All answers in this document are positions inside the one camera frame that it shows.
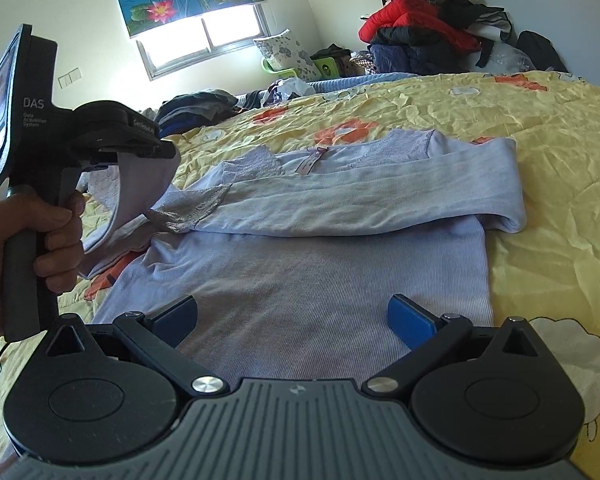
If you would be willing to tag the stack of folded clothes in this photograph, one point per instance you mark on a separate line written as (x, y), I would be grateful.
(195, 107)

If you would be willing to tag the blue knitted blanket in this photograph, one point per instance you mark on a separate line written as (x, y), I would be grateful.
(360, 82)

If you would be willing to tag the red jacket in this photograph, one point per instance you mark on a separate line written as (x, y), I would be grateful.
(410, 12)

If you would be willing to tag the checkered cloth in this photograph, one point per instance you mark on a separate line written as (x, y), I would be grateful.
(362, 62)

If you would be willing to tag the navy jacket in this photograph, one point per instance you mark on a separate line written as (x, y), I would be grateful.
(415, 60)

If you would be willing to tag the black cloth with white trim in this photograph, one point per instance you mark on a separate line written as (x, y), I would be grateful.
(472, 15)

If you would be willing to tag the green plastic stool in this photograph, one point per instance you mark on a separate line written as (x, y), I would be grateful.
(330, 67)

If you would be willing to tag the clear plastic bag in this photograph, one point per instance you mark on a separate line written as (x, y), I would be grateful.
(505, 57)

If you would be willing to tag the small dark cloth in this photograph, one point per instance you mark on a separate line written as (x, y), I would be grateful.
(330, 52)

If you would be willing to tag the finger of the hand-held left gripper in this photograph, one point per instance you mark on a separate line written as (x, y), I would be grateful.
(145, 147)

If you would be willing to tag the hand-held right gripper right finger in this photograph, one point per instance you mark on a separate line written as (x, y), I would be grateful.
(411, 321)

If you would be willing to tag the black bag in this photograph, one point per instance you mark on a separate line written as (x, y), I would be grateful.
(540, 52)

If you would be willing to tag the light lavender sock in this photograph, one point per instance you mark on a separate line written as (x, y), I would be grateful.
(305, 285)

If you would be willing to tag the white plastic bag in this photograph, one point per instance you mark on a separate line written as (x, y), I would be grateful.
(287, 91)

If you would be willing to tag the window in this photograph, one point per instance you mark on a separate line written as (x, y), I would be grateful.
(220, 35)

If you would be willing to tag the yellow floral blanket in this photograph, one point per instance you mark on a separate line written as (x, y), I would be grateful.
(555, 160)

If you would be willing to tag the wall switch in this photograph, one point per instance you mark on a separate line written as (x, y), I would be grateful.
(71, 76)

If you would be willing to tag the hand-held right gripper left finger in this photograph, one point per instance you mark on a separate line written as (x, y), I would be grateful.
(176, 319)

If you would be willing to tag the floral pillow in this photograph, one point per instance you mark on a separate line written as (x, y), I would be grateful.
(287, 55)

